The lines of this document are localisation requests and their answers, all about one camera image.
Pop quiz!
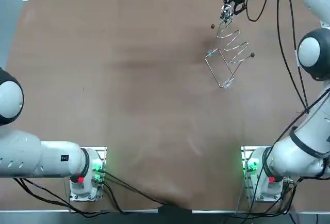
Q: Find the clear glass goblet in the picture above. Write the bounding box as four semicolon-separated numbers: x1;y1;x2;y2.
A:
218;4;236;28

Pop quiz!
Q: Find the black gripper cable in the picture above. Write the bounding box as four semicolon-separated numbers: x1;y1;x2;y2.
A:
244;0;271;23

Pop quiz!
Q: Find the chrome wire goblet rack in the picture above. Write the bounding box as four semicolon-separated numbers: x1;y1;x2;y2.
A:
205;23;256;89

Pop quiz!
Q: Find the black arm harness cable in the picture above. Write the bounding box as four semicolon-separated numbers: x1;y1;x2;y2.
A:
275;0;310;114

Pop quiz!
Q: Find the black base power cable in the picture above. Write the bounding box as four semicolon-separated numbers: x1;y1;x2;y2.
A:
102;169;168;206
12;177;124;216

